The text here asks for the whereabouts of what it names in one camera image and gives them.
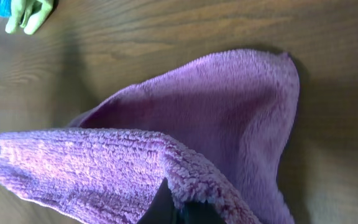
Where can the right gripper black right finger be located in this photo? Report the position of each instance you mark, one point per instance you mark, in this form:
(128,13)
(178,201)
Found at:
(163,211)

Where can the folded green cloth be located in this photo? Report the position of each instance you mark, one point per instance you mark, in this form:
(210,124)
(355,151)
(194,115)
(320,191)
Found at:
(28,15)

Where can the purple microfiber cloth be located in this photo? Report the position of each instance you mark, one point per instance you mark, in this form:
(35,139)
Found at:
(213,130)

